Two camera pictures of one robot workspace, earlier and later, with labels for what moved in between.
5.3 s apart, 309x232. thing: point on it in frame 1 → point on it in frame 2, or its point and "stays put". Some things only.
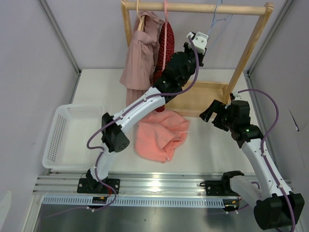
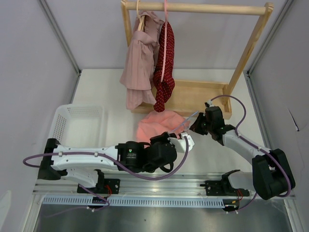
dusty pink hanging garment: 137,74 stays put
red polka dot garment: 169,50 stays put
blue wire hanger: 218,20 → 185,125
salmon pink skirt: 157,136 stays put
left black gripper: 187,50 → 163,137
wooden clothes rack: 194,98 stays put
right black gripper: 216,107 → 195,126
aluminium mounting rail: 154,190 stays put
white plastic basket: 73,125 stays put
